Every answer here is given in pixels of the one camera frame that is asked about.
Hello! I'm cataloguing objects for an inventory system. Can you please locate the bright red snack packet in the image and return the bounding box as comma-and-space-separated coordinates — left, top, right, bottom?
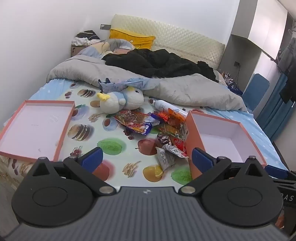
172, 137, 188, 157

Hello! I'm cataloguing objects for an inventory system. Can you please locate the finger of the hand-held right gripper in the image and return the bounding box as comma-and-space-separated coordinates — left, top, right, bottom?
265, 165, 296, 186

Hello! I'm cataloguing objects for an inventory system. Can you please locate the white red snack packet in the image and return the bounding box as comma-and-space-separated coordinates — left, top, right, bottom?
162, 144, 189, 158

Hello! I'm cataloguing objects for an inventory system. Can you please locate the green edged snack packet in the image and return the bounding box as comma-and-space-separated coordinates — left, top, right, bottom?
159, 123, 183, 139

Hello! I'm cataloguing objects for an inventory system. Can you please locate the black hanging garment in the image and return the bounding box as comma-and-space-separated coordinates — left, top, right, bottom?
279, 37, 296, 104

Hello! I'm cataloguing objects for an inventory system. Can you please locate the pile of clothes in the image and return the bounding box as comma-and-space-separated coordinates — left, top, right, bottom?
72, 30, 102, 47

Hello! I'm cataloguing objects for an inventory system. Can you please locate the blue chair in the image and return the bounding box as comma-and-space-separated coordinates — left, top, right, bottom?
242, 74, 270, 109

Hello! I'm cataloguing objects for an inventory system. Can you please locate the crumpled blue plastic bag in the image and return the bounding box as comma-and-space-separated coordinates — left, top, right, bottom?
97, 77, 160, 94

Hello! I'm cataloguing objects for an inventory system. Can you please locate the pile of small colourful items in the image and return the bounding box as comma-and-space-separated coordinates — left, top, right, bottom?
221, 71, 243, 95

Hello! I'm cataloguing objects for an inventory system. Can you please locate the yellow pillow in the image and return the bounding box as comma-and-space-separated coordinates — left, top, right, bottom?
109, 28, 156, 50

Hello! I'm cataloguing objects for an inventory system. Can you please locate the red blue snack packet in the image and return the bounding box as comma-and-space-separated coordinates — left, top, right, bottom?
125, 122, 153, 136

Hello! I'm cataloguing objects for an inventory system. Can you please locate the silver snack packet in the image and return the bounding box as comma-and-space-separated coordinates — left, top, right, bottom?
155, 146, 176, 172

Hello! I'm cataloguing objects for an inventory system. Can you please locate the cream quilted headboard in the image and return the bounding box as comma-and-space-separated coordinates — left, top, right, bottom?
110, 14, 226, 70

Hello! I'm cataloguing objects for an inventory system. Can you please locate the pink cardboard box lid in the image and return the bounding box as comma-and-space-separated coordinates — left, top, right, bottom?
0, 100, 76, 162

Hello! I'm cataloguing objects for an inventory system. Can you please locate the dark red snack packet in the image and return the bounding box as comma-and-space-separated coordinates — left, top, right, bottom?
157, 133, 171, 145

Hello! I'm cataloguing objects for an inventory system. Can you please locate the pink cardboard box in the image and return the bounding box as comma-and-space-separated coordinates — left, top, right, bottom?
185, 110, 267, 180

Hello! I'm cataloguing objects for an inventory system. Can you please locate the grey wardrobe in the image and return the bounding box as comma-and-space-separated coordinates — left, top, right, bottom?
218, 0, 289, 93

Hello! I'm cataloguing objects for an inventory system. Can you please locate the blue curtain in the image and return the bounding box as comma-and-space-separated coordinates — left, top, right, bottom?
255, 72, 296, 142

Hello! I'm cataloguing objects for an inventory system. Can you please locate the brown cardboard box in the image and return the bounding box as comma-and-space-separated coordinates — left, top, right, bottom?
70, 44, 86, 57

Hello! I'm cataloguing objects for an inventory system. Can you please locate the brown clear snack packet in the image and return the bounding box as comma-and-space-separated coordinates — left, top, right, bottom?
113, 110, 148, 130

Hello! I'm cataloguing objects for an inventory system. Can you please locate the grey hanging jacket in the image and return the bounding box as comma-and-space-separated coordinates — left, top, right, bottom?
276, 43, 293, 73

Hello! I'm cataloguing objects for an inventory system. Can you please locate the white blue plush bird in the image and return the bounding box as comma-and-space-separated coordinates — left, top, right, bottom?
97, 86, 145, 114

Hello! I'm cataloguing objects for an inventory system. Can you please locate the food print bed sheet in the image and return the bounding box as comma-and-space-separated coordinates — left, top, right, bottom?
0, 77, 289, 186

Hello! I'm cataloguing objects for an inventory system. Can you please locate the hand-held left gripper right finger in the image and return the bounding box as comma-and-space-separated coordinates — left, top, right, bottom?
178, 147, 271, 195

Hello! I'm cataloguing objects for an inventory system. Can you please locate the orange snack packet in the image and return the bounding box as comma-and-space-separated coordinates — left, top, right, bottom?
168, 109, 186, 127

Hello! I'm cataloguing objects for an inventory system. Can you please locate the grey blanket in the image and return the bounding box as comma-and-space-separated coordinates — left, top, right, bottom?
46, 56, 248, 113

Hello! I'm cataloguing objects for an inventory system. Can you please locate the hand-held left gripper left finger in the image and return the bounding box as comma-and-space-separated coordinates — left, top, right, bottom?
24, 147, 115, 195

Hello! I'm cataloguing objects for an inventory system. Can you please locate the blue cream cartoon quilt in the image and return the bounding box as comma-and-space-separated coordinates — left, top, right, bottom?
76, 39, 136, 57

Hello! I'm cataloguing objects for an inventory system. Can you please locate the white spray bottle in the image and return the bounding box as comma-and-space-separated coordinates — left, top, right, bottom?
149, 99, 188, 117

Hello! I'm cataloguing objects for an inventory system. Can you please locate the white barcode snack packet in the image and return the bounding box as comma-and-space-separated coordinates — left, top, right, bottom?
179, 122, 189, 139

